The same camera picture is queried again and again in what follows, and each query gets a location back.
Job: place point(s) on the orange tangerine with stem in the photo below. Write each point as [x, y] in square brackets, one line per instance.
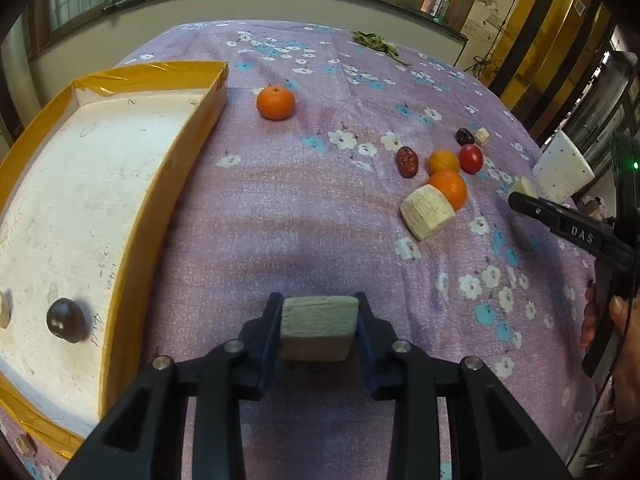
[275, 103]

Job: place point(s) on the red cherry tomato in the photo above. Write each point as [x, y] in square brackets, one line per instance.
[470, 158]

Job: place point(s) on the red date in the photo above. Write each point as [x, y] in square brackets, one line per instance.
[407, 162]

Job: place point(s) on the small brown chunk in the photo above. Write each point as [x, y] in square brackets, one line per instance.
[26, 445]

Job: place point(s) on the green bottle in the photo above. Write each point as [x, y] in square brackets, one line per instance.
[440, 9]

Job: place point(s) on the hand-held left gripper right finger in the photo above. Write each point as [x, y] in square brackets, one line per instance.
[364, 330]

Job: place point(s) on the yellow-orange tangerine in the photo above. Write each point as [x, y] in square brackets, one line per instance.
[442, 161]

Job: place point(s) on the yellow-taped white foam box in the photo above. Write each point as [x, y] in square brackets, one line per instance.
[75, 185]

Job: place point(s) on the cream white block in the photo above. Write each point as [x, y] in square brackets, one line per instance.
[524, 187]

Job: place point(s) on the yellow striped door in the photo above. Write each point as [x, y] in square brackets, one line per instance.
[545, 45]

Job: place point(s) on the green wilted leaves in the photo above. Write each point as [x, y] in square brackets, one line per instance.
[377, 42]

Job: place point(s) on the beige chunk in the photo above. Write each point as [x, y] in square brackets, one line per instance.
[4, 310]

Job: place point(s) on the person's right hand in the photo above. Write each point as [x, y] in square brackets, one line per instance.
[629, 360]

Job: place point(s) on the small beige cube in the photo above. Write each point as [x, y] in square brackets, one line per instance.
[482, 136]

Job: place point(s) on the pale beige foam block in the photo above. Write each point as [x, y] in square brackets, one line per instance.
[319, 327]

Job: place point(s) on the dark purple plum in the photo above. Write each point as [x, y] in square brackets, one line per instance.
[464, 136]

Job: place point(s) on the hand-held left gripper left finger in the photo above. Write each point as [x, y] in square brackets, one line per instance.
[273, 327]

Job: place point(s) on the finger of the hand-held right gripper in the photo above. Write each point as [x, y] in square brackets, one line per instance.
[570, 230]

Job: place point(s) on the large white ribbed block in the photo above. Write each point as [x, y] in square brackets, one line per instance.
[427, 212]

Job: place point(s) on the purple floral bedsheet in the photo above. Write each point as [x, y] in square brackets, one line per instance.
[310, 240]

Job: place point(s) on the deep orange tangerine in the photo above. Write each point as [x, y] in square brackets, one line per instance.
[450, 189]

